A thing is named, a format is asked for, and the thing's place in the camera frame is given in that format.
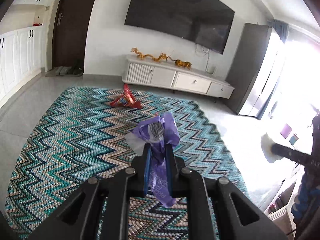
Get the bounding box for white wall cupboard unit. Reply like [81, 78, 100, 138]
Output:
[1, 0, 54, 100]

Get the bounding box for red snack wrapper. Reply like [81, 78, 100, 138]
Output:
[110, 84, 142, 109]

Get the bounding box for black wall television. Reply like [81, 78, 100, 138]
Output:
[125, 0, 235, 54]

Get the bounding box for tv power cable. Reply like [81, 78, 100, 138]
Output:
[195, 42, 217, 74]

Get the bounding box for purple snack wrapper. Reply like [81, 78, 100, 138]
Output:
[125, 112, 180, 207]

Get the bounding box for golden tiger figurine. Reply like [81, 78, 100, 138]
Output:
[169, 57, 192, 69]

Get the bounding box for purple box by window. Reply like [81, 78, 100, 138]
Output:
[280, 124, 292, 139]

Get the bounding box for slippers by door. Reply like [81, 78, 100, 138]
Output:
[45, 60, 84, 77]

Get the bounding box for teal zigzag woven rug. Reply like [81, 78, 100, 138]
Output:
[5, 87, 247, 239]

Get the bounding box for white tv cabinet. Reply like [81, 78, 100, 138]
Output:
[123, 55, 234, 99]

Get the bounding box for dark brown entrance door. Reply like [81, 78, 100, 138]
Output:
[52, 0, 95, 67]

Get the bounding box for golden dragon figurine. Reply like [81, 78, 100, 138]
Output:
[130, 48, 169, 62]

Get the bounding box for grey refrigerator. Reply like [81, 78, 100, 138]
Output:
[225, 23, 271, 114]

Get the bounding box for white tissue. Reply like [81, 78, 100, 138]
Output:
[261, 133, 283, 163]

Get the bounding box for right blue white gloved hand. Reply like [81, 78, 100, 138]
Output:
[291, 173, 319, 222]

